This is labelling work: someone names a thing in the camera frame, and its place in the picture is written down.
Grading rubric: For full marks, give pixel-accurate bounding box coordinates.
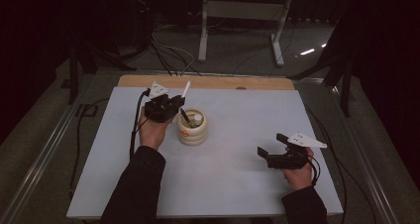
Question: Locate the aluminium floor rail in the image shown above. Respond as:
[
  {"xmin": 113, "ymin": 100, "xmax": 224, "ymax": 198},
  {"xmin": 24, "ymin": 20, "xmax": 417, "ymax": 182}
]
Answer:
[
  {"xmin": 326, "ymin": 84, "xmax": 401, "ymax": 224},
  {"xmin": 0, "ymin": 74, "xmax": 97, "ymax": 224}
]

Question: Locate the white pen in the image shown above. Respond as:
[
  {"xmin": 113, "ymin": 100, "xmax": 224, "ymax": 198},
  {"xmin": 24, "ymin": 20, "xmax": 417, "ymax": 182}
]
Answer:
[{"xmin": 180, "ymin": 80, "xmax": 192, "ymax": 100}]

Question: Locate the grey metal stand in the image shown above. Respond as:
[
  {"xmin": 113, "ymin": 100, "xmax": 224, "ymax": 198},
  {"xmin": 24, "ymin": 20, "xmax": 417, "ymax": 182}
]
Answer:
[{"xmin": 197, "ymin": 0, "xmax": 295, "ymax": 67}]

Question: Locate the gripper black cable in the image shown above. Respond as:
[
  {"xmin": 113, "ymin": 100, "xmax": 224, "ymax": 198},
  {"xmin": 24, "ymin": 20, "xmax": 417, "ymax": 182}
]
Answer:
[
  {"xmin": 129, "ymin": 88, "xmax": 152, "ymax": 162},
  {"xmin": 305, "ymin": 104, "xmax": 350, "ymax": 224}
]

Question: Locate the wooden table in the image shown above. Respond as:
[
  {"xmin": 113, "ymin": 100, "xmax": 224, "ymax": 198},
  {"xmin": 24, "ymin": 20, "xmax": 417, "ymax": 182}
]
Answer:
[{"xmin": 117, "ymin": 74, "xmax": 295, "ymax": 91}]

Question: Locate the white table mat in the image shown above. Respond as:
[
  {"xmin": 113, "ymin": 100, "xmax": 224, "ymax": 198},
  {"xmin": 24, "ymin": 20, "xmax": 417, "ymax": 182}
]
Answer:
[{"xmin": 66, "ymin": 86, "xmax": 345, "ymax": 219}]

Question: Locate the person's left hand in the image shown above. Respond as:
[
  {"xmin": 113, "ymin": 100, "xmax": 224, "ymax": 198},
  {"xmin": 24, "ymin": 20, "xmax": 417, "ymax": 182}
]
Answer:
[{"xmin": 138, "ymin": 113, "xmax": 175, "ymax": 151}]

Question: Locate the person's right hand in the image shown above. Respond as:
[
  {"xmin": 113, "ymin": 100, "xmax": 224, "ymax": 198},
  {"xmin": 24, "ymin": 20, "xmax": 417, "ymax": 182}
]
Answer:
[{"xmin": 281, "ymin": 147, "xmax": 315, "ymax": 192}]

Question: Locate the black tripod stand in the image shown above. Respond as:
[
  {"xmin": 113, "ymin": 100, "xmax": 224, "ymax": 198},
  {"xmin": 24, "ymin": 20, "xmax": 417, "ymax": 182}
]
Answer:
[
  {"xmin": 287, "ymin": 17, "xmax": 354, "ymax": 118},
  {"xmin": 67, "ymin": 40, "xmax": 137, "ymax": 106}
]

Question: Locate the white floor cable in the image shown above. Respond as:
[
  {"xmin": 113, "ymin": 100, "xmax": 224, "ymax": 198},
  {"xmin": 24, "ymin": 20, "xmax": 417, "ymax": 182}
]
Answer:
[{"xmin": 151, "ymin": 34, "xmax": 196, "ymax": 77}]

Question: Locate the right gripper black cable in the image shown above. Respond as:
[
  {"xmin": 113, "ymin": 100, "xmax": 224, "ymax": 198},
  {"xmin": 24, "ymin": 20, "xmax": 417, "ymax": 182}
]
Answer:
[{"xmin": 305, "ymin": 104, "xmax": 350, "ymax": 224}]

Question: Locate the black pen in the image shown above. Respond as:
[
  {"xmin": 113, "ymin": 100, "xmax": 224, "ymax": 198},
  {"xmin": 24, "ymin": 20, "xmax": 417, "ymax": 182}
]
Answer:
[{"xmin": 179, "ymin": 107, "xmax": 192, "ymax": 126}]

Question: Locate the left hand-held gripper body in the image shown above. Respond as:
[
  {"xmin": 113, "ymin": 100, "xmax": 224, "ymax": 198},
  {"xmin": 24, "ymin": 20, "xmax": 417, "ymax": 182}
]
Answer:
[{"xmin": 144, "ymin": 81, "xmax": 174, "ymax": 124}]

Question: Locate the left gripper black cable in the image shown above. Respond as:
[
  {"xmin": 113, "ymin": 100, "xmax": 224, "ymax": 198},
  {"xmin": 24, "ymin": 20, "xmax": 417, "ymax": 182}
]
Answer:
[{"xmin": 129, "ymin": 88, "xmax": 152, "ymax": 162}]

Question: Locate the cream ringed pen holder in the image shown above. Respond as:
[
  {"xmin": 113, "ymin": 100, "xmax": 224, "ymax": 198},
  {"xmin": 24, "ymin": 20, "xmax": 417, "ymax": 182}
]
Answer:
[{"xmin": 176, "ymin": 108, "xmax": 209, "ymax": 147}]

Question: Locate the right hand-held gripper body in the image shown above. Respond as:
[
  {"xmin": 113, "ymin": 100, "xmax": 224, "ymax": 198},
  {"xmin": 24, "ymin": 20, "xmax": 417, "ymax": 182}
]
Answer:
[{"xmin": 266, "ymin": 132, "xmax": 328, "ymax": 170}]

